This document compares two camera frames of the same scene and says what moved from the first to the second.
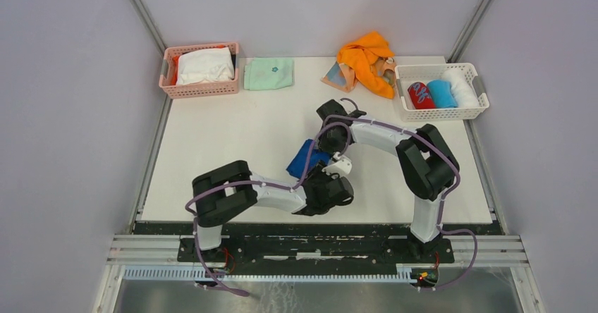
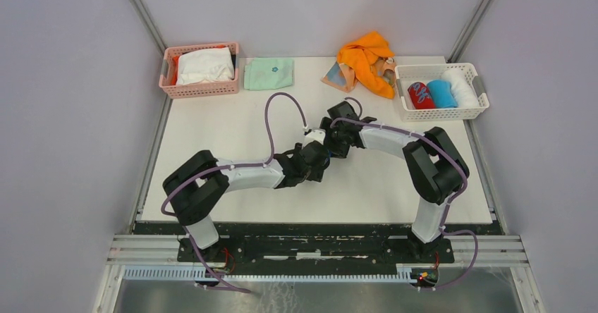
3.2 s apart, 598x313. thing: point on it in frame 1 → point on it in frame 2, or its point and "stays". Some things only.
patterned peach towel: [342, 77] stays
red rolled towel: [420, 96] stays
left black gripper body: [316, 176] → [315, 174]
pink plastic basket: [169, 91] stays
